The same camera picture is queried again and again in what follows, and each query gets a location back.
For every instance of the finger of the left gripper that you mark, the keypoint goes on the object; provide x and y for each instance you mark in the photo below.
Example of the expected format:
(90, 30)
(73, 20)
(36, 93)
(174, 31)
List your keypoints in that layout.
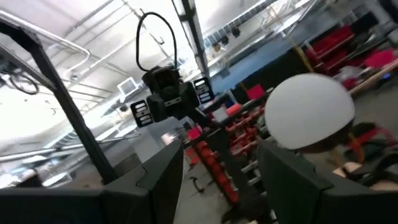
(142, 113)
(203, 90)

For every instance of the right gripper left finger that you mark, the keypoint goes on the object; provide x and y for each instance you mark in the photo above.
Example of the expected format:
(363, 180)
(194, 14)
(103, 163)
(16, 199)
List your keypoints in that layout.
(164, 180)

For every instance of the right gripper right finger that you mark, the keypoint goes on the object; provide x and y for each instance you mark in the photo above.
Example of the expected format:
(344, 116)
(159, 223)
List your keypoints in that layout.
(286, 186)

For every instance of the shelf with red bins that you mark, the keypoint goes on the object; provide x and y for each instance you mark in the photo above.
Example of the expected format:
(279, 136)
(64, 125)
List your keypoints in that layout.
(242, 137)

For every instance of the white globe table lamp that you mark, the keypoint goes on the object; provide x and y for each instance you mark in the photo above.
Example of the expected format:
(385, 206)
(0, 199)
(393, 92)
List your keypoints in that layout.
(308, 109)

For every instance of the black overhead camera gantry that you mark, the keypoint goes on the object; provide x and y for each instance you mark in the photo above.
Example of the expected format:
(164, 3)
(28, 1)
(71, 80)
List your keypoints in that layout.
(70, 109)

